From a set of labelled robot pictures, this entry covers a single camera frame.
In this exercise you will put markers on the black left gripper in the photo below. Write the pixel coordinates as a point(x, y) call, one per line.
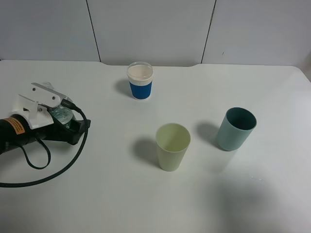
point(15, 131)

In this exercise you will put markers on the clear bottle green label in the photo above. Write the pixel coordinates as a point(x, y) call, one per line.
point(63, 114)

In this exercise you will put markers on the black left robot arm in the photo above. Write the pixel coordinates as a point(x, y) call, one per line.
point(15, 131)

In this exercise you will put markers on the blue sleeved white cup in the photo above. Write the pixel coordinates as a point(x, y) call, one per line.
point(140, 77)

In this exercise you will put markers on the pale yellow plastic cup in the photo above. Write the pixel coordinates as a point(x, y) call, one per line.
point(172, 141)

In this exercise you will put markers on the teal blue plastic cup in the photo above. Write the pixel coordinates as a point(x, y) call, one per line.
point(235, 128)

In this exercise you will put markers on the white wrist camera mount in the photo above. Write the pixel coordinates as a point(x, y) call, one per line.
point(33, 105)

